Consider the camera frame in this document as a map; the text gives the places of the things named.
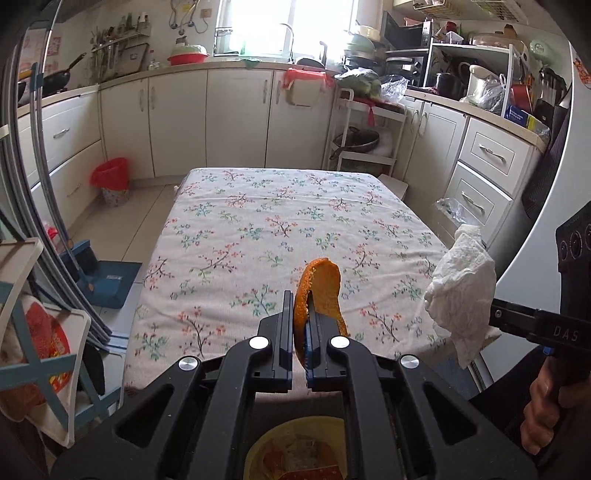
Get grey metal folding rack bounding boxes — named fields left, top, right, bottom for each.
left=0, top=0, right=114, bottom=344

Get hanging door bin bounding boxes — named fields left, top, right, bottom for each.
left=283, top=67, right=329, bottom=108

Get white step stool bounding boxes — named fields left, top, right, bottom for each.
left=379, top=174, right=410, bottom=201

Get bagged green vegetables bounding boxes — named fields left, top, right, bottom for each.
left=335, top=67, right=409, bottom=100

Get white and blue shoe rack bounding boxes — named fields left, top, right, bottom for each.
left=0, top=237, right=121, bottom=448

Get black toaster oven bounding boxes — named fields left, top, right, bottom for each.
left=385, top=51, right=430, bottom=88

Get white rolling cart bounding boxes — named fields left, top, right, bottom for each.
left=323, top=85, right=409, bottom=178

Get person's right hand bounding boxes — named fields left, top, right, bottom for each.
left=521, top=355, right=578, bottom=455

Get wall utensil rack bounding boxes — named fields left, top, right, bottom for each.
left=90, top=14, right=153, bottom=81

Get yellow plastic basin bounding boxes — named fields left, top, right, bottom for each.
left=244, top=415, right=349, bottom=480

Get red pot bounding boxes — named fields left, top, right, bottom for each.
left=510, top=83, right=536, bottom=112

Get black frying pan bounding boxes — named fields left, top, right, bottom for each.
left=18, top=53, right=88, bottom=100

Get blue dustpan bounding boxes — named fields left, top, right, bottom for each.
left=69, top=239, right=143, bottom=309

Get white base cabinets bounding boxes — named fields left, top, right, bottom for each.
left=16, top=62, right=340, bottom=217

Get white kettle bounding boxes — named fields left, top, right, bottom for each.
left=466, top=64, right=497, bottom=104

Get white counter shelf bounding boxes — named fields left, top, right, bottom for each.
left=425, top=41, right=529, bottom=116

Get red printed slipper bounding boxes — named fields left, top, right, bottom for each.
left=0, top=295, right=72, bottom=407

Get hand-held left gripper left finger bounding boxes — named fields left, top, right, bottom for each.
left=51, top=290, right=296, bottom=480

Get crumpled clear plastic bag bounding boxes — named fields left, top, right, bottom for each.
left=434, top=198, right=483, bottom=229

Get white drawer cabinet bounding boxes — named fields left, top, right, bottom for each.
left=402, top=90, right=550, bottom=250

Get white tissue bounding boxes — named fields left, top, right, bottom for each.
left=424, top=224, right=502, bottom=369

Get white refrigerator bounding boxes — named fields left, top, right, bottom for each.
left=466, top=28, right=591, bottom=388

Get red basin with green lid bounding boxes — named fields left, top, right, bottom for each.
left=167, top=39, right=209, bottom=66

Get dark wok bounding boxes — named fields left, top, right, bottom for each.
left=329, top=128, right=382, bottom=160

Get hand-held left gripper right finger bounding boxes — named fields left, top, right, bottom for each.
left=305, top=313, right=539, bottom=480

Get lion sticker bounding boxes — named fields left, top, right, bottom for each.
left=573, top=53, right=591, bottom=86

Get red-lined trash bin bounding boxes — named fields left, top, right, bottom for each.
left=90, top=157, right=131, bottom=207

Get blue box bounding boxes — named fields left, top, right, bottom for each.
left=503, top=104, right=536, bottom=127

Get kitchen faucet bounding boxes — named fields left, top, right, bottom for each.
left=279, top=23, right=296, bottom=63

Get red snack package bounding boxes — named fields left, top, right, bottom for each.
left=261, top=440, right=345, bottom=480

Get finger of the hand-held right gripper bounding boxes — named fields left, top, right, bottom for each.
left=489, top=298, right=539, bottom=340

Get orange peel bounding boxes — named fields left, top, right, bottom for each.
left=293, top=257, right=349, bottom=370

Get kitchen window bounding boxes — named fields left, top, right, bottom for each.
left=217, top=0, right=384, bottom=58

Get black microwave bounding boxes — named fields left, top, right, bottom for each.
left=381, top=11, right=432, bottom=49

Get table with floral cloth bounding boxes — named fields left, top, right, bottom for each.
left=122, top=167, right=502, bottom=393

